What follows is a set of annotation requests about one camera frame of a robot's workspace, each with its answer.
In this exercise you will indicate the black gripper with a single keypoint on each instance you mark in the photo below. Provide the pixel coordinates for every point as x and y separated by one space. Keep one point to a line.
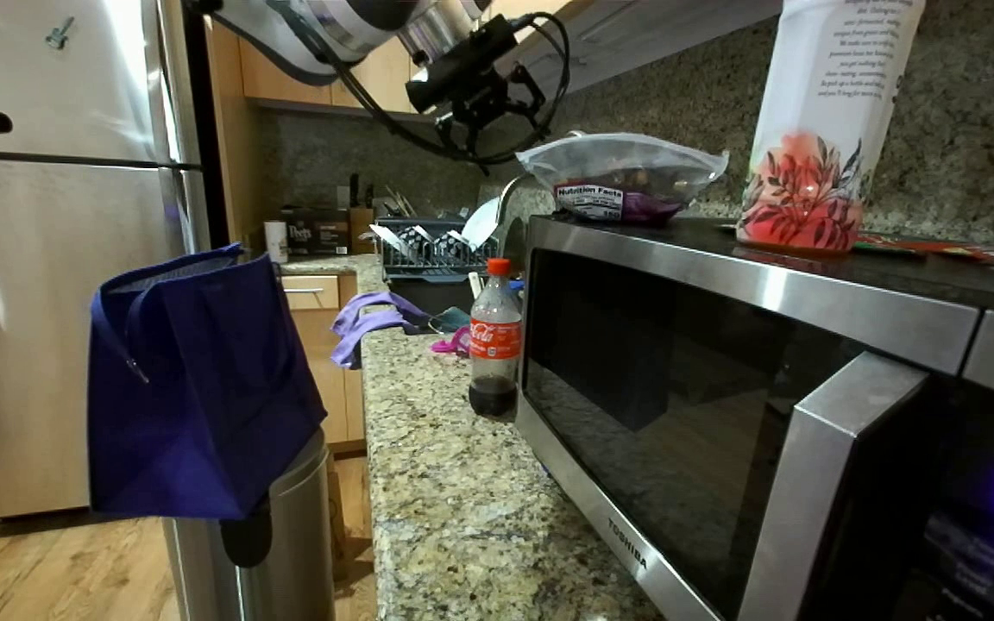
486 105

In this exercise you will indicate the white plate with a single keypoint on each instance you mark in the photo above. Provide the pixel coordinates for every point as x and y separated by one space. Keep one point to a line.
484 219

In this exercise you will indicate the dish rack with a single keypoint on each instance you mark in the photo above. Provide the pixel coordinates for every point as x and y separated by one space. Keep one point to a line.
429 250

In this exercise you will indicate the clear plastic snack bag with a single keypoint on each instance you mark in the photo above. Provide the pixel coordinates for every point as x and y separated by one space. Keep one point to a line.
621 175

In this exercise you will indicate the wooden knife block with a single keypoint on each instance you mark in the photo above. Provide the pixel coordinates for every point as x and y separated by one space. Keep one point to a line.
360 227

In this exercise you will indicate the pink purple scrubber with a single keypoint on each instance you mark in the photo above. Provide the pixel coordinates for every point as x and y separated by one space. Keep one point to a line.
448 343

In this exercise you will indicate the cola bottle red label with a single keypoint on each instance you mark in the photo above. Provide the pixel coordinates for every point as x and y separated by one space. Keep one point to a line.
493 346

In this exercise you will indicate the purple cloth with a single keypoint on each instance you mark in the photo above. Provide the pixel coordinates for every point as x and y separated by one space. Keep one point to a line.
363 323

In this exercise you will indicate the white cup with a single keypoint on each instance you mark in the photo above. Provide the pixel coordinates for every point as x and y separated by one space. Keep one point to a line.
277 242

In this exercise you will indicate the wood base cabinet with drawer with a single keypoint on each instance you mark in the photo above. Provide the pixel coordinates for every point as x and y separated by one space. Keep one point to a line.
317 346

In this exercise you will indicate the blue cloth bag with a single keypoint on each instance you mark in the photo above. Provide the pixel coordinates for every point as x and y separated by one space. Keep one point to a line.
196 392

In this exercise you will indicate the stainless steel microwave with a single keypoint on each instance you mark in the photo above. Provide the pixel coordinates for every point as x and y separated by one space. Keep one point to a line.
749 437

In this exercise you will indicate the stainless steel trash can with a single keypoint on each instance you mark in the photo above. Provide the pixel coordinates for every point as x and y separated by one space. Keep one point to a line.
290 554

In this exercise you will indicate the stainless steel refrigerator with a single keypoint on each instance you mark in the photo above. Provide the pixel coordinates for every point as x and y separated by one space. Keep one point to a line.
50 288

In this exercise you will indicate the red flat packet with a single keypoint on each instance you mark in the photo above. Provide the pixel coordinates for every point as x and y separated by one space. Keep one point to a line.
933 250

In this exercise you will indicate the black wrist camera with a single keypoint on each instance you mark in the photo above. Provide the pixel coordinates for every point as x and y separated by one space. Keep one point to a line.
464 68

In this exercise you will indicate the light wood wall cabinet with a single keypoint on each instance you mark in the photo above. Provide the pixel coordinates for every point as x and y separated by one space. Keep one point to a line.
531 9

